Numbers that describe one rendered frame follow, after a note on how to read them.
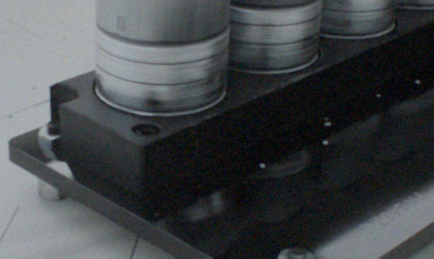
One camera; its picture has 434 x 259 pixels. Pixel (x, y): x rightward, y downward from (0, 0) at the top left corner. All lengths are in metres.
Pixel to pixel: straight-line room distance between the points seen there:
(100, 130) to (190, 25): 0.02
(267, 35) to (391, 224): 0.05
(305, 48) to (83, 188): 0.05
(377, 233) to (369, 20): 0.06
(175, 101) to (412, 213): 0.05
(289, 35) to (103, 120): 0.04
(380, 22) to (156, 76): 0.06
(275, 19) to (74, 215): 0.05
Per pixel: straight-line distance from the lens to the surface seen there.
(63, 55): 0.26
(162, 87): 0.18
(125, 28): 0.18
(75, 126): 0.18
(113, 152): 0.18
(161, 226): 0.17
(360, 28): 0.22
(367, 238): 0.17
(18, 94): 0.24
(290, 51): 0.20
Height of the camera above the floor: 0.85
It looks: 27 degrees down
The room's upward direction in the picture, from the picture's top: 1 degrees clockwise
